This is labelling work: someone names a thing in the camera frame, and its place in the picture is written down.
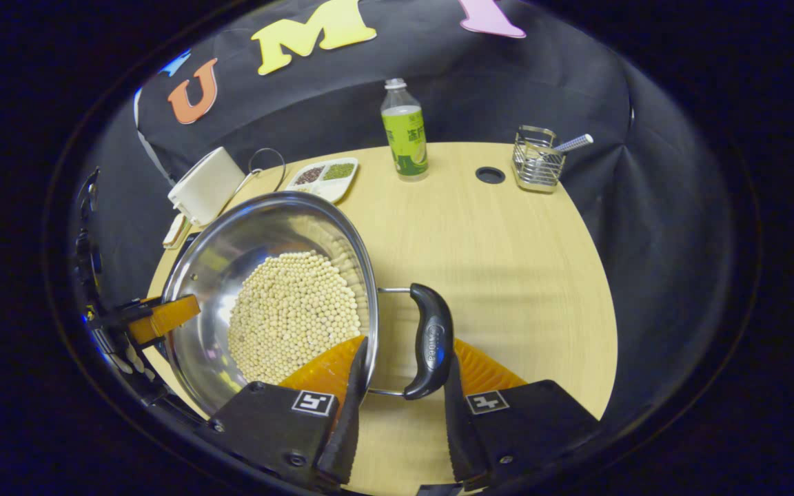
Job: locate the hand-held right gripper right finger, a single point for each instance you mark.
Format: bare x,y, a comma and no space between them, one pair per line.
462,441

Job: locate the green label drink bottle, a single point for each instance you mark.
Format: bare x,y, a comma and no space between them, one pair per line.
405,141

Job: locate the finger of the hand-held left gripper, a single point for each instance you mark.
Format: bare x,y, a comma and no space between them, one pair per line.
163,318

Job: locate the stainless steel pot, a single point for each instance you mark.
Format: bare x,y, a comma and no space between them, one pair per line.
211,275

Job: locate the white toaster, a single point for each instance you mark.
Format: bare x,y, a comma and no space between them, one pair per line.
207,182

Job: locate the pile of soybeans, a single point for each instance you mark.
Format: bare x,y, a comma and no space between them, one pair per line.
287,317

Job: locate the white divided bean tray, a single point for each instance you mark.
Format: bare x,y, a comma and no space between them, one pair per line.
324,178

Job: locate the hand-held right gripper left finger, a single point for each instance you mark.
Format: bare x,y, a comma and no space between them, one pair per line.
349,427

